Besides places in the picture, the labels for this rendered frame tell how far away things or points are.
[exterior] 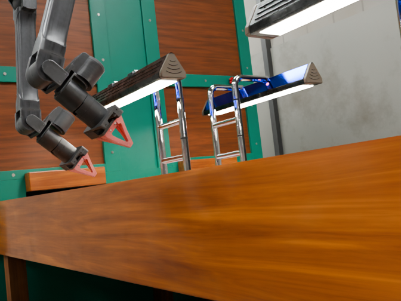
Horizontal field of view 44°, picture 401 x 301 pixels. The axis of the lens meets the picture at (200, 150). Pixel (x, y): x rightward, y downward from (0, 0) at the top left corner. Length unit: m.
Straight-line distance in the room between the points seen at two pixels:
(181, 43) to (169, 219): 1.70
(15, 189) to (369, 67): 1.96
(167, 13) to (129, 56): 0.31
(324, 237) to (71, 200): 0.73
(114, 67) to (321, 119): 1.42
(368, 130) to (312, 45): 0.65
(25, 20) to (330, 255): 1.26
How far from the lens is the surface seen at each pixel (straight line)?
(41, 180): 1.92
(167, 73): 1.36
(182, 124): 1.61
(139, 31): 2.31
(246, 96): 1.93
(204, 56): 2.47
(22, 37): 1.58
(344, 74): 3.02
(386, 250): 0.49
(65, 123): 1.53
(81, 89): 1.12
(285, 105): 3.29
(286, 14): 0.99
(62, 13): 1.16
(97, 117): 1.12
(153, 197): 0.82
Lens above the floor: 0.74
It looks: 4 degrees up
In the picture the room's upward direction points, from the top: 6 degrees counter-clockwise
